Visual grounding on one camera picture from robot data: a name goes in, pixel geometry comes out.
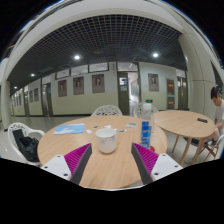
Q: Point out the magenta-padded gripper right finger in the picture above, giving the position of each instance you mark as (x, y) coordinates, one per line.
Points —
(163, 166)

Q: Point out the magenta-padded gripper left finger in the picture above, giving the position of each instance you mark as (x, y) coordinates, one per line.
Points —
(60, 166)

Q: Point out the clear plastic water bottle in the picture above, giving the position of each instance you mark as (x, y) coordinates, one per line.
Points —
(146, 133)

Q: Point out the black bag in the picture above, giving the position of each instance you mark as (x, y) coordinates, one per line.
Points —
(28, 148)

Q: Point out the blue and white paper sheet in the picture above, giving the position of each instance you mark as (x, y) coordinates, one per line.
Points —
(69, 128)

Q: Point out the white lattice plastic chair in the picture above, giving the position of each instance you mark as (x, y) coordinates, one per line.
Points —
(138, 111)
(106, 110)
(39, 132)

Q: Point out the round wooden table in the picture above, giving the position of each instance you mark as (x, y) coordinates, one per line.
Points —
(183, 123)

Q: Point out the white mug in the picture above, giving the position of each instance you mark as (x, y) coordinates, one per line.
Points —
(106, 143)

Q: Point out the rectangular printed card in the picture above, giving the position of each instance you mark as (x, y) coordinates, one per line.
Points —
(131, 125)

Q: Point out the small dark sticker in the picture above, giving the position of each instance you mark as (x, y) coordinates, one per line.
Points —
(96, 126)

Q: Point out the pale oval sticker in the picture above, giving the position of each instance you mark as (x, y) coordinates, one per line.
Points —
(121, 130)

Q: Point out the white chair with wooden legs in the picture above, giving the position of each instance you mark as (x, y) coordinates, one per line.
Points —
(218, 141)

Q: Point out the black phone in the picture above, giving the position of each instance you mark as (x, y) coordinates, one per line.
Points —
(202, 120)

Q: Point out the white cloud-shaped sticker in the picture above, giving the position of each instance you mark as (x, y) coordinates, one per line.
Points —
(107, 126)

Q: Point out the green exit sign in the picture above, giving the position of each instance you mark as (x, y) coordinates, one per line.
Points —
(149, 100)

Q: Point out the person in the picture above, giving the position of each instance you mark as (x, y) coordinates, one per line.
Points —
(220, 113)

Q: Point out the dark green door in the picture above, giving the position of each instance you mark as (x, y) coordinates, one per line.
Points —
(122, 100)

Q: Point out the round ceiling lights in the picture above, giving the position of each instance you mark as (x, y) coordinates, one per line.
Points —
(77, 57)

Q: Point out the framed wall portraits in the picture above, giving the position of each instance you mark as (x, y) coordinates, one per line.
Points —
(98, 83)

